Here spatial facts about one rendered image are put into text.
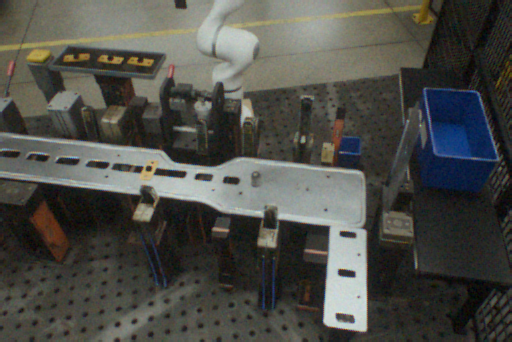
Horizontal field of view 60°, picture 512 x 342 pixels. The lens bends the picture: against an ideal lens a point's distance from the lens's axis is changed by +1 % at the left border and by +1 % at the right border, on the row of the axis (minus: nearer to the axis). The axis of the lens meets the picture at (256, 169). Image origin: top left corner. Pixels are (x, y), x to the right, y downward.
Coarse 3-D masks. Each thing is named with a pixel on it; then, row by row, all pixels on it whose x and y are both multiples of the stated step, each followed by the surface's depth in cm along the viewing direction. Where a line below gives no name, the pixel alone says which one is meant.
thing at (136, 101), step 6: (138, 96) 147; (132, 102) 145; (138, 102) 145; (144, 102) 145; (132, 108) 145; (138, 108) 145; (144, 108) 145; (132, 114) 147; (138, 114) 147; (138, 120) 149; (138, 126) 151; (144, 126) 151; (138, 132) 154; (144, 132) 153; (144, 138) 155; (144, 144) 158; (150, 144) 157
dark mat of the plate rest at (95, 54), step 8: (72, 48) 156; (80, 48) 156; (88, 48) 156; (64, 56) 153; (96, 56) 153; (120, 56) 152; (128, 56) 152; (136, 56) 152; (144, 56) 152; (152, 56) 152; (160, 56) 152; (56, 64) 149; (64, 64) 149; (72, 64) 149; (80, 64) 149; (88, 64) 149; (96, 64) 149; (104, 64) 149; (112, 64) 149; (120, 64) 149; (128, 64) 149; (152, 64) 149; (128, 72) 146; (136, 72) 146; (144, 72) 146; (152, 72) 145
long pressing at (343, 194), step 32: (0, 160) 141; (32, 160) 141; (96, 160) 140; (128, 160) 140; (160, 160) 140; (256, 160) 139; (128, 192) 131; (160, 192) 131; (192, 192) 130; (224, 192) 130; (256, 192) 130; (288, 192) 130; (320, 192) 129; (352, 192) 129; (320, 224) 122; (352, 224) 122
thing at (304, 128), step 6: (306, 96) 126; (312, 96) 126; (306, 102) 124; (312, 102) 126; (300, 108) 128; (306, 108) 124; (300, 114) 129; (306, 114) 130; (300, 120) 130; (306, 120) 131; (300, 126) 131; (306, 126) 132; (300, 132) 133; (306, 132) 133; (300, 138) 136; (306, 138) 134; (306, 144) 135
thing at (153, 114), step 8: (152, 104) 148; (160, 104) 147; (144, 112) 144; (152, 112) 144; (160, 112) 144; (144, 120) 143; (152, 120) 143; (160, 120) 143; (152, 128) 145; (160, 128) 145; (152, 136) 148; (160, 136) 148; (152, 144) 153; (160, 144) 151; (168, 152) 155; (168, 176) 164; (176, 176) 167
